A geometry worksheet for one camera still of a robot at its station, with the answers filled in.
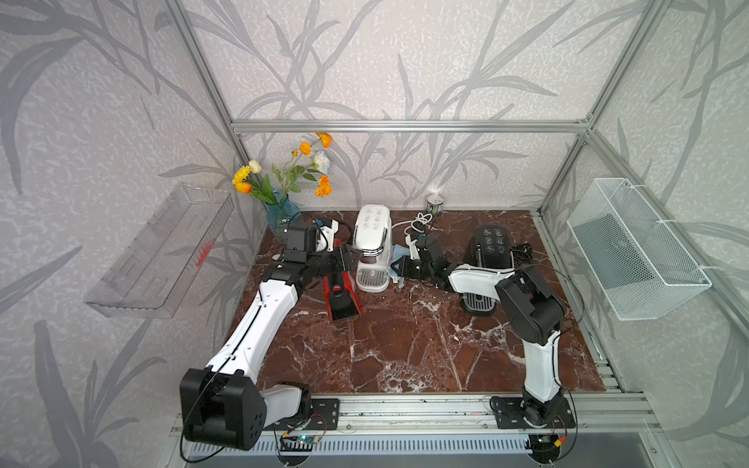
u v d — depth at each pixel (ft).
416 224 3.67
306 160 3.50
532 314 1.71
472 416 2.47
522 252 3.44
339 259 2.27
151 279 2.08
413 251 2.62
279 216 3.45
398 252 3.16
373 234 2.77
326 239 2.19
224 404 1.27
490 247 2.61
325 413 2.42
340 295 2.47
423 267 2.67
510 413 2.40
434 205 3.79
